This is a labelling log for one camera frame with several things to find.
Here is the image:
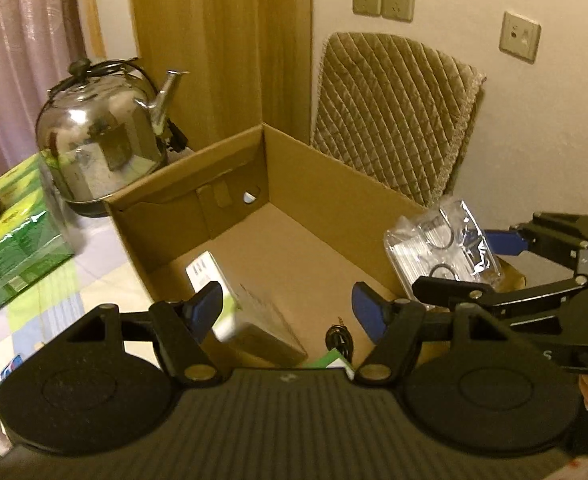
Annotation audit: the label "clear plastic bag with hooks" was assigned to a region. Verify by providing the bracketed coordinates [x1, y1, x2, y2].
[383, 196, 503, 298]

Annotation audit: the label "black cable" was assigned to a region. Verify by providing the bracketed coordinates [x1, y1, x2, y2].
[324, 316, 355, 366]

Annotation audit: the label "white Mecobalamin tablet box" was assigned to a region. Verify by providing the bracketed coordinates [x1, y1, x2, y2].
[185, 252, 307, 367]

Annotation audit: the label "green white medicine box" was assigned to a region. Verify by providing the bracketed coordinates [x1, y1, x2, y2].
[306, 349, 355, 380]

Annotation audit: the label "blue label toothpick box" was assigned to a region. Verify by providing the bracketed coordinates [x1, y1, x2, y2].
[0, 354, 24, 382]

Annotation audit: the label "checkered tablecloth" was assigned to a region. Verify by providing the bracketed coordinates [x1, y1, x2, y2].
[0, 218, 152, 372]

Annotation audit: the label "brown cardboard box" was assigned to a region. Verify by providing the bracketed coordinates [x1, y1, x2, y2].
[107, 125, 422, 362]

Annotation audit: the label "green tissue multipack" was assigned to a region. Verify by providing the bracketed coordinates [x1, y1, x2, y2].
[0, 154, 74, 309]

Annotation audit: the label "quilted chair cushion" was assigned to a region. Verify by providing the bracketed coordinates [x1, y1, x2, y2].
[310, 32, 486, 207]

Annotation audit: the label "stainless steel kettle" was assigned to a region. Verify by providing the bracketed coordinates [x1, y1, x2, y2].
[36, 58, 189, 218]

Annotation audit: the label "brown curtain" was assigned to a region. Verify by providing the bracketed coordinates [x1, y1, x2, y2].
[131, 0, 312, 151]

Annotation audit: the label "pink curtain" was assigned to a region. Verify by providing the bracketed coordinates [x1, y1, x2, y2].
[0, 0, 85, 175]

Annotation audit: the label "wall sockets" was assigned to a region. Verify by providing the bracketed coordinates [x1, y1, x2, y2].
[352, 0, 415, 23]

